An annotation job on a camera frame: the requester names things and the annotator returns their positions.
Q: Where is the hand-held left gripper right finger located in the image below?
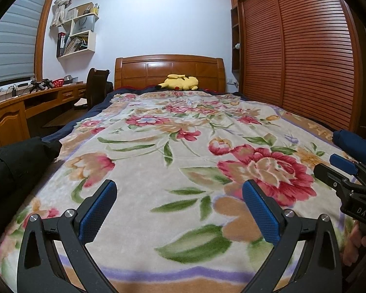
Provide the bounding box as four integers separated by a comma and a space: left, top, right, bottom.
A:
242, 179, 344, 293

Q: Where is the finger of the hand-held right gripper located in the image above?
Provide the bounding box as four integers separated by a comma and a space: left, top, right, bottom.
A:
314, 163, 359, 194
329, 153, 366, 179

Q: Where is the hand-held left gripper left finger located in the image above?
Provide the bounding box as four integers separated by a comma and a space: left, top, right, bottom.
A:
17, 179, 118, 293

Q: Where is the blue suit jacket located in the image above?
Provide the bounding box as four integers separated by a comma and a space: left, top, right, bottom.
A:
332, 129, 366, 167

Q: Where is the person's right hand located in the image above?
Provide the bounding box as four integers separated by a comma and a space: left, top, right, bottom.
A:
343, 220, 366, 266

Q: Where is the black garment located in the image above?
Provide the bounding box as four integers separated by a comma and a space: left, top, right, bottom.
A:
0, 137, 62, 246

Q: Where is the floral blanket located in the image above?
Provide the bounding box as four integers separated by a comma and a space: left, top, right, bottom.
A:
0, 91, 363, 293

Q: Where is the wooden louvered wardrobe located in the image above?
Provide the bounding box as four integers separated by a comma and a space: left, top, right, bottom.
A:
229, 0, 366, 145

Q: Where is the dark wooden chair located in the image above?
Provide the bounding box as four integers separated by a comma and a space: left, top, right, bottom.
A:
74, 68, 114, 110

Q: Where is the wooden desk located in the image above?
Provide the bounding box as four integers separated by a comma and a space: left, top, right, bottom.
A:
0, 82, 89, 150

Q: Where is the black tripod device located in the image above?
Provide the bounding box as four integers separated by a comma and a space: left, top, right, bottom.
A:
30, 79, 53, 91

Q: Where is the yellow plush toy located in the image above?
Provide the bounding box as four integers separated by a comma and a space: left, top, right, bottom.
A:
155, 74, 199, 91

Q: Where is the wooden bed headboard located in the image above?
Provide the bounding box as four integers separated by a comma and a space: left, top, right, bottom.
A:
114, 55, 225, 94

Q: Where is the row of books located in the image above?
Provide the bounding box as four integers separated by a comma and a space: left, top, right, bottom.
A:
56, 32, 89, 56

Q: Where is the grey paper bag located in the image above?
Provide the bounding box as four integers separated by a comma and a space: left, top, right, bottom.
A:
71, 15, 96, 35

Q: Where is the grey window blind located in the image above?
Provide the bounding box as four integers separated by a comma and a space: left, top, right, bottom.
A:
0, 0, 52, 83

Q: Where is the cardboard box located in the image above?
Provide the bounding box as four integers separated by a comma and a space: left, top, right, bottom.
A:
65, 2, 93, 22

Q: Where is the tied light curtain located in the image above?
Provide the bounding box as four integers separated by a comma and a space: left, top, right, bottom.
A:
50, 0, 81, 28

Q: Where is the white wall shelf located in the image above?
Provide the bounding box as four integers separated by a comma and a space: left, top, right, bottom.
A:
55, 2, 100, 58

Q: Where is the wooden window frame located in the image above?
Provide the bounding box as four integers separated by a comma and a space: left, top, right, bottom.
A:
33, 0, 59, 81

